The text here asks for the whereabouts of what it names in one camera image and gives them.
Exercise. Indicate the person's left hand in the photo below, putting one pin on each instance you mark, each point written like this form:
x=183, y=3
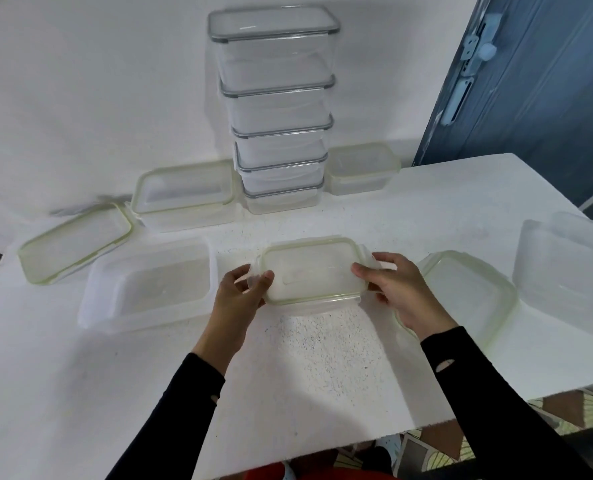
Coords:
x=231, y=319

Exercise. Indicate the person's right hand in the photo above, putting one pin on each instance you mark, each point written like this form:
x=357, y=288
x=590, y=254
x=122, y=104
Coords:
x=411, y=299

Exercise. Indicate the square green-rimmed clear lid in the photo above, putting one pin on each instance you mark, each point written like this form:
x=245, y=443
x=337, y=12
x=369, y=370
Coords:
x=471, y=294

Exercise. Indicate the small green-rimmed clear lid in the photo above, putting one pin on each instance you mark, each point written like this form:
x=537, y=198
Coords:
x=311, y=269

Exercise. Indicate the small clear container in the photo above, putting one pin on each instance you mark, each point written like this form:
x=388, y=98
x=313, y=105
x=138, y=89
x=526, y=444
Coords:
x=359, y=187

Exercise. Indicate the medium grey-rimmed clear lid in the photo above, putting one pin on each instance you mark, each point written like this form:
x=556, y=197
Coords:
x=281, y=191
x=281, y=164

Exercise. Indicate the large green-rimmed clear lid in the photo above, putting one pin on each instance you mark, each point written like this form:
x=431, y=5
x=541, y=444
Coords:
x=74, y=244

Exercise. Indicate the large clear food container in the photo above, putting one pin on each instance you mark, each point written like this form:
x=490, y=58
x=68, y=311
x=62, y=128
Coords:
x=276, y=59

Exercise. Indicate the person's right forearm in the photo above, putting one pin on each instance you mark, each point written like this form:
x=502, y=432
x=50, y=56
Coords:
x=501, y=409

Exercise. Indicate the person's left forearm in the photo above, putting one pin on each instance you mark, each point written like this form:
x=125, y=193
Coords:
x=171, y=424

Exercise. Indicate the white table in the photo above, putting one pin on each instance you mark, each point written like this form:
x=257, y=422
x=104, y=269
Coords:
x=451, y=204

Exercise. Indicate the black trousers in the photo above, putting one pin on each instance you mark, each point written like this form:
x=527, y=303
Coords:
x=376, y=459

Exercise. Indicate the red garment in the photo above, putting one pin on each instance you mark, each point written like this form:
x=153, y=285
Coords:
x=316, y=474

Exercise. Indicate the blue-grey door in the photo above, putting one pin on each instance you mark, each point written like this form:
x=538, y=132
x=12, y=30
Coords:
x=541, y=94

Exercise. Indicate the light blue door latch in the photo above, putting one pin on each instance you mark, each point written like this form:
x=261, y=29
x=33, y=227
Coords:
x=484, y=47

